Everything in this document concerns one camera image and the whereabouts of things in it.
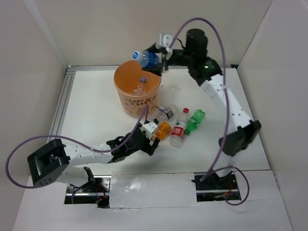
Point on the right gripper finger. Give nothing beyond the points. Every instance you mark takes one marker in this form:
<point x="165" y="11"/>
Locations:
<point x="155" y="48"/>
<point x="157" y="69"/>

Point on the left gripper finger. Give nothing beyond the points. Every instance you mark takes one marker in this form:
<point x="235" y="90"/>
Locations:
<point x="149" y="149"/>
<point x="154" y="142"/>

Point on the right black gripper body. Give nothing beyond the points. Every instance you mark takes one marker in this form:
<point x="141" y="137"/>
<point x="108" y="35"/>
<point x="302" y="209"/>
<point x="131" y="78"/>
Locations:
<point x="180" y="57"/>

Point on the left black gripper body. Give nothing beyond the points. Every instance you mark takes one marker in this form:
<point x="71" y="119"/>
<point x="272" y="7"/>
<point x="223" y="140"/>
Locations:
<point x="145" y="142"/>

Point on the blue label white cap bottle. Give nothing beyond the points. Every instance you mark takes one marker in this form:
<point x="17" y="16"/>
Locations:
<point x="145" y="59"/>

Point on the orange juice bottle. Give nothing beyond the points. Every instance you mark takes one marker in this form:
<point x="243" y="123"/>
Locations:
<point x="162" y="131"/>

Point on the clear bottle blue cap label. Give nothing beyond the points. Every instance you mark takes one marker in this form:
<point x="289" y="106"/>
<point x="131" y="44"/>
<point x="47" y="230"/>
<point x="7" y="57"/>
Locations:
<point x="141" y="87"/>

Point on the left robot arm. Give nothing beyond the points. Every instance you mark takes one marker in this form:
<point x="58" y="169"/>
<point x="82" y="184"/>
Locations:
<point x="57" y="162"/>

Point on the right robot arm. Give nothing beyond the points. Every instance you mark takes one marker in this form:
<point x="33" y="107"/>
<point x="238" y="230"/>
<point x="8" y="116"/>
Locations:
<point x="240" y="129"/>

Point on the orange plastic capybara bin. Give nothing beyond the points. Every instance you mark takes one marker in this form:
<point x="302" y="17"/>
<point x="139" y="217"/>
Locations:
<point x="126" y="79"/>

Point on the clear crushed bottle by bin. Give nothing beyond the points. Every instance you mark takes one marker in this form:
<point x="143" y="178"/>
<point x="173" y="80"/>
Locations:
<point x="170" y="94"/>

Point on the water bottle red label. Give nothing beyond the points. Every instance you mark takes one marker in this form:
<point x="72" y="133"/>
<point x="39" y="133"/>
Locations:
<point x="180" y="126"/>

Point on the clear bottle black label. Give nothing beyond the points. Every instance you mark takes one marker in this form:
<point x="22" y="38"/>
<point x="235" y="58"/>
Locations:
<point x="166" y="114"/>

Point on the green soda bottle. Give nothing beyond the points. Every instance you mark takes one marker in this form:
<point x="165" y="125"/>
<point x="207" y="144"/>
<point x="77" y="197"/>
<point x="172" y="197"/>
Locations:
<point x="194" y="121"/>

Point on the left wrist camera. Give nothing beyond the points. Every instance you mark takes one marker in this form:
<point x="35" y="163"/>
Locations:
<point x="148" y="128"/>

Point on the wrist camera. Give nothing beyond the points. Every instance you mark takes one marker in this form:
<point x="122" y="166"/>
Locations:
<point x="163" y="43"/>
<point x="148" y="128"/>

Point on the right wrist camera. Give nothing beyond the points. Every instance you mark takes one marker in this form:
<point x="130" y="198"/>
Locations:
<point x="163" y="43"/>

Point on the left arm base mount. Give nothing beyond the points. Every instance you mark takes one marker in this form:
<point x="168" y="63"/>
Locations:
<point x="97" y="192"/>

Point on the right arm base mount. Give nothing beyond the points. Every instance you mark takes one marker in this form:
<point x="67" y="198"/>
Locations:
<point x="215" y="188"/>

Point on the aluminium frame rail left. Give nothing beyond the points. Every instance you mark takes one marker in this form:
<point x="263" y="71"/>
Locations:
<point x="60" y="111"/>

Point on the aluminium frame rail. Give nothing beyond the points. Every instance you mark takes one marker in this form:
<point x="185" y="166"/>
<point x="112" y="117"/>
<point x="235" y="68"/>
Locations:
<point x="60" y="111"/>
<point x="114" y="67"/>

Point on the aluminium frame rail back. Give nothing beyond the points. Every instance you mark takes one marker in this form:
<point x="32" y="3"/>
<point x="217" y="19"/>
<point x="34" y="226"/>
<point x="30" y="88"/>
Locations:
<point x="114" y="67"/>

